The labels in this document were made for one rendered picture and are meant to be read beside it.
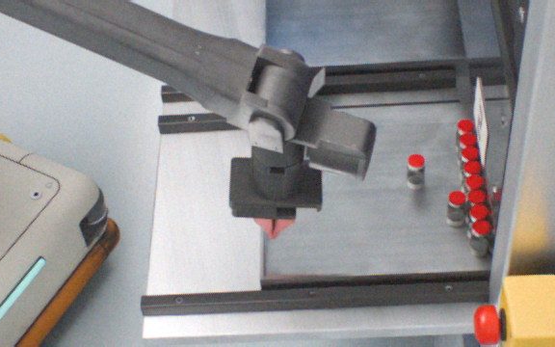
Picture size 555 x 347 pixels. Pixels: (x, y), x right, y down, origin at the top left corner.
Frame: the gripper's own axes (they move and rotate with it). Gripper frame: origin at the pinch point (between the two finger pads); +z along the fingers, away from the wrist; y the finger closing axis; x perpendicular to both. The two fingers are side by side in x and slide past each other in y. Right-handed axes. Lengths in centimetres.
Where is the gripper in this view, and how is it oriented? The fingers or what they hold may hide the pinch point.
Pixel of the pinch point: (273, 230)
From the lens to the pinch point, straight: 123.2
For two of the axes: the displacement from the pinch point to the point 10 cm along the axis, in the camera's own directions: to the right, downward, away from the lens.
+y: 10.0, 0.4, 0.3
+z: -0.4, 6.4, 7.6
